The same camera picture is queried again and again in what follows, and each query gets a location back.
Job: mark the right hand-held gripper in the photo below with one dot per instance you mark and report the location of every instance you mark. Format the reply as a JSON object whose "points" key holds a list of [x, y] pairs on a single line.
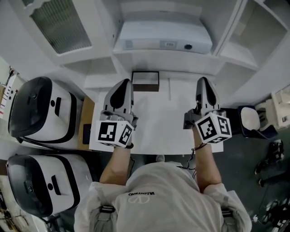
{"points": [[210, 128]]}

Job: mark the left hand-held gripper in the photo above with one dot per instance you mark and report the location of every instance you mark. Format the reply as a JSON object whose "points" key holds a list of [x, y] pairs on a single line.
{"points": [[108, 132]]}

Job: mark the white shelf unit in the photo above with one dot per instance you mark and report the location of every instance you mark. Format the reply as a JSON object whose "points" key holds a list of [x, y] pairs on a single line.
{"points": [[163, 61]]}

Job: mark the translucent plastic box file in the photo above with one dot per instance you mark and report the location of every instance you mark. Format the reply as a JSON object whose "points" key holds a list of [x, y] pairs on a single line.
{"points": [[158, 34]]}

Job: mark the person's right forearm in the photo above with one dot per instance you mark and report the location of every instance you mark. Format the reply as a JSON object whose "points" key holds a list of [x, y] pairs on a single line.
{"points": [[207, 167]]}

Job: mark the person's left forearm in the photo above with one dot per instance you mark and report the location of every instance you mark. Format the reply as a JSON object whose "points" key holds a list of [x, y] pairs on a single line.
{"points": [[116, 165]]}

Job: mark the dark brown box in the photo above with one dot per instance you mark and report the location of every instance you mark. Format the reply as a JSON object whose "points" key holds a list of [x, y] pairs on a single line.
{"points": [[145, 79]]}

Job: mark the brown wooden side cabinet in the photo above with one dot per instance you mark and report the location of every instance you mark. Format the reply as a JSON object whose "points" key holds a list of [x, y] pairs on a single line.
{"points": [[87, 111]]}

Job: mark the white seat cushion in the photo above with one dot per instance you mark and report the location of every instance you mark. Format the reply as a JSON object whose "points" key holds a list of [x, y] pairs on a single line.
{"points": [[250, 117]]}

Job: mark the black wrist bands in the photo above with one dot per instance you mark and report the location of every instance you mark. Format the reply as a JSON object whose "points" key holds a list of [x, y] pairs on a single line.
{"points": [[199, 146]]}

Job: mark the black flat device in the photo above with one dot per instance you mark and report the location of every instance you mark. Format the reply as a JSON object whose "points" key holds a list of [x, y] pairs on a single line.
{"points": [[86, 133]]}

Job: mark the black chair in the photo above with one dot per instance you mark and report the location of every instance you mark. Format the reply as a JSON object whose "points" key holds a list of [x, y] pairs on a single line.
{"points": [[260, 133]]}

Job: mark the white ornate vanity table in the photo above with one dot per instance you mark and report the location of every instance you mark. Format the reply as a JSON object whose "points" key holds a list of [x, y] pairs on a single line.
{"points": [[278, 106]]}

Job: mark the person's right white shoe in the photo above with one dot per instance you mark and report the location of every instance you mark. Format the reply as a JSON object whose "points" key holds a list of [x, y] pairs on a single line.
{"points": [[160, 158]]}

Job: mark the white black machine upper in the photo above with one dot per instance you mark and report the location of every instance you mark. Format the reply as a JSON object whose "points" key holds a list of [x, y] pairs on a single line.
{"points": [[45, 113]]}

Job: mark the white black machine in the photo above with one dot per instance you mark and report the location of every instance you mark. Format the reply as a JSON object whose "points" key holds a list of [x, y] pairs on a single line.
{"points": [[45, 185], [45, 113]]}

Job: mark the black equipment pile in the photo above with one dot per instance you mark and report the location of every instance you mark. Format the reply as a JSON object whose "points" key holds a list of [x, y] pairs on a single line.
{"points": [[272, 158]]}

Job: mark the person's beige t-shirt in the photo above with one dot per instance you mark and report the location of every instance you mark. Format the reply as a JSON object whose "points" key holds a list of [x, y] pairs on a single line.
{"points": [[167, 199]]}

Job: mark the white power strip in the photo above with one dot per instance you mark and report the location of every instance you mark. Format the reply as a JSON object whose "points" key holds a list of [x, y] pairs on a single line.
{"points": [[8, 97]]}

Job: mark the white black machine lower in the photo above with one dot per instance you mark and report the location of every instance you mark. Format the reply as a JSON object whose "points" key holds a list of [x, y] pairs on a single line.
{"points": [[45, 185]]}

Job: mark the white power adapter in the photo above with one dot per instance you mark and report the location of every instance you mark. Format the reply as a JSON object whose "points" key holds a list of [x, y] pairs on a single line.
{"points": [[256, 218]]}

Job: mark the black metal stand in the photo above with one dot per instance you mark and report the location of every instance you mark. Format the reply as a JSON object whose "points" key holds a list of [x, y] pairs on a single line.
{"points": [[277, 215]]}

